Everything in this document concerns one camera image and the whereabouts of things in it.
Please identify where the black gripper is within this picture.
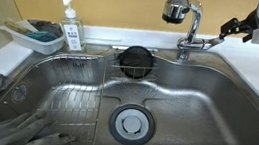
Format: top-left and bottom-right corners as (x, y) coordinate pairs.
(218, 5), (259, 45)

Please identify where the chrome faucet lever handle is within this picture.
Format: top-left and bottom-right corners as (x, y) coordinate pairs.
(194, 33), (226, 54)

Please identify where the chrome faucet spout body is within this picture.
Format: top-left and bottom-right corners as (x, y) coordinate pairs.
(156, 0), (214, 64)

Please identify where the stainless steel sink basin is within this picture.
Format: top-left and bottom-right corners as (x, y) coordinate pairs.
(0, 24), (259, 145)

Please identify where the black round mesh strainer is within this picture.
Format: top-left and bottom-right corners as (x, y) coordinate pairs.
(116, 43), (157, 81)

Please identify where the grey sink drain cover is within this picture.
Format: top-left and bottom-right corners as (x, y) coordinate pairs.
(106, 101), (158, 145)

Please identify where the clear pump soap bottle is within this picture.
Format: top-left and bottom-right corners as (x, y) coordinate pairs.
(55, 0), (92, 54)

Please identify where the dark cloth in tray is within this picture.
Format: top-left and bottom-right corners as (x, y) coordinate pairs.
(26, 18), (65, 38)

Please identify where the white plastic tray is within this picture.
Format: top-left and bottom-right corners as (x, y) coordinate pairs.
(0, 15), (68, 58)

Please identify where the teal sponge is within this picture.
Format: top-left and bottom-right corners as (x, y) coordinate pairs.
(24, 28), (60, 45)

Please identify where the beige scrub brush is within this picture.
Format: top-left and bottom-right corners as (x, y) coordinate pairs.
(1, 18), (33, 36)

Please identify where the small wire holder rack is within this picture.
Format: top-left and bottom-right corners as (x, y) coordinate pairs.
(108, 43), (163, 85)

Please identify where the large wire sink basket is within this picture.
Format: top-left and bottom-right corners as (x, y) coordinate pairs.
(0, 42), (109, 145)

